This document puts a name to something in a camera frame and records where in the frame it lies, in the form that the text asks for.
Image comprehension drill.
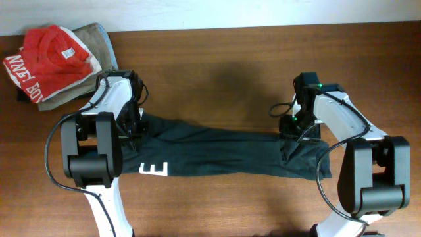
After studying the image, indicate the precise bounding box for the dark green t-shirt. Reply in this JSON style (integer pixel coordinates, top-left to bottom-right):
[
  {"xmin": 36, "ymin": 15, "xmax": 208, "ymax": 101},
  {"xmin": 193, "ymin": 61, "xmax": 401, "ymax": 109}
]
[{"xmin": 120, "ymin": 113, "xmax": 332, "ymax": 180}]

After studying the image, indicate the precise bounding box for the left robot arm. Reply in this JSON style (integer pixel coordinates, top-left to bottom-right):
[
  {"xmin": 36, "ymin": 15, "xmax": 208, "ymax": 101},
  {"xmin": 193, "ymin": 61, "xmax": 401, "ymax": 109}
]
[{"xmin": 60, "ymin": 70, "xmax": 149, "ymax": 236}]

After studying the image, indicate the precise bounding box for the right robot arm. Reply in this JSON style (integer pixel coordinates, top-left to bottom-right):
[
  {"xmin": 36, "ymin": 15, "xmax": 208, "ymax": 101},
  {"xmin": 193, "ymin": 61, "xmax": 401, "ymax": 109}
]
[{"xmin": 280, "ymin": 82, "xmax": 410, "ymax": 237}]

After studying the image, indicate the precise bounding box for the light blue folded garment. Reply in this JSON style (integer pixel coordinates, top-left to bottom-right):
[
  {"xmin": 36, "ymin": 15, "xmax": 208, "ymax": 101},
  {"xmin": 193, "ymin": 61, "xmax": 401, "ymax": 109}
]
[{"xmin": 98, "ymin": 24, "xmax": 118, "ymax": 70}]

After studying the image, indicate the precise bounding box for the khaki folded garment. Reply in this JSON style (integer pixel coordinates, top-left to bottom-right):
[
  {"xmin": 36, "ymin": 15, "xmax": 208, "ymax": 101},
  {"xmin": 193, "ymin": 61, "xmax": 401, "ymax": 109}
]
[{"xmin": 37, "ymin": 23, "xmax": 107, "ymax": 111}]

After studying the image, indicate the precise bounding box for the red folded t-shirt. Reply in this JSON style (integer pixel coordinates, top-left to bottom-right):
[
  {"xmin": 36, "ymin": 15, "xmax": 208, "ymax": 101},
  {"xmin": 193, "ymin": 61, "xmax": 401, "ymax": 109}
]
[{"xmin": 3, "ymin": 25, "xmax": 102, "ymax": 103}]

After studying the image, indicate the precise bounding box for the black folded garment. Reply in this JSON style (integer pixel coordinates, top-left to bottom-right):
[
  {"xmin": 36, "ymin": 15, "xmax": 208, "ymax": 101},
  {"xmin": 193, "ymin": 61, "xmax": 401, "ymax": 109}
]
[{"xmin": 16, "ymin": 86, "xmax": 95, "ymax": 103}]

